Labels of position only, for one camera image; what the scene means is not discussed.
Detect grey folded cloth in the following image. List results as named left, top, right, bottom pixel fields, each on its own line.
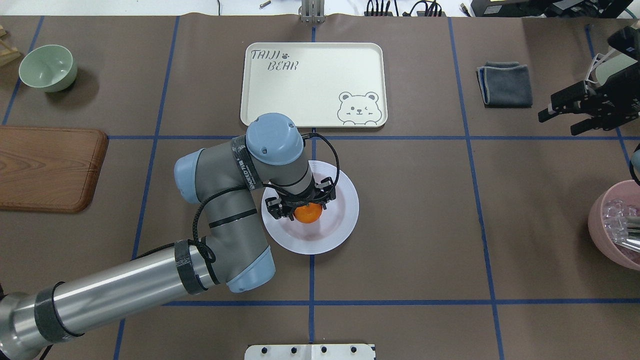
left=476, top=61, right=533, bottom=109

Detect black cables at table edge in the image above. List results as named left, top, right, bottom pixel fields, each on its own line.
left=364, top=0, right=446, bottom=18

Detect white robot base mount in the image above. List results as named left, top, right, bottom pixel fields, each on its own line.
left=244, top=343, right=377, bottom=360

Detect green ceramic bowl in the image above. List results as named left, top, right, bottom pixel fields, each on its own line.
left=18, top=44, right=78, bottom=92

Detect camera mount post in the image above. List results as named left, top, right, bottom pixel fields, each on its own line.
left=298, top=0, right=326, bottom=25

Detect cream bear print tray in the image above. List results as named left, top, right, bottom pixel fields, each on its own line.
left=239, top=42, right=388, bottom=128

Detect orange mandarin fruit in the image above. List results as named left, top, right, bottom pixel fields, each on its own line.
left=294, top=203, right=323, bottom=224

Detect metal utensils in pink bowl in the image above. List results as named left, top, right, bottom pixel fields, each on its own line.
left=601, top=198, right=640, bottom=258

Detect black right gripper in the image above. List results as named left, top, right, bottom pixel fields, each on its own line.
left=538, top=25, right=639, bottom=136

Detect white round plate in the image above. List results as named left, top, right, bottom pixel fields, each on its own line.
left=261, top=171, right=360, bottom=255

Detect pink bowl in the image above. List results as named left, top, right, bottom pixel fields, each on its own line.
left=587, top=180, right=640, bottom=272

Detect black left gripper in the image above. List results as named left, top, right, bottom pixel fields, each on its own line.
left=264, top=177, right=337, bottom=221

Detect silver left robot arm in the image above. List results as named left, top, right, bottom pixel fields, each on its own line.
left=1, top=112, right=339, bottom=360

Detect wooden cutting board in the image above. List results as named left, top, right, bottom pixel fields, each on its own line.
left=0, top=125, right=109, bottom=214

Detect white wire rack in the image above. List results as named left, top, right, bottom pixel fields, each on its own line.
left=584, top=47, right=619, bottom=89

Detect green cylinder in rack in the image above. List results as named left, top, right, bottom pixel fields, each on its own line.
left=594, top=51, right=626, bottom=85

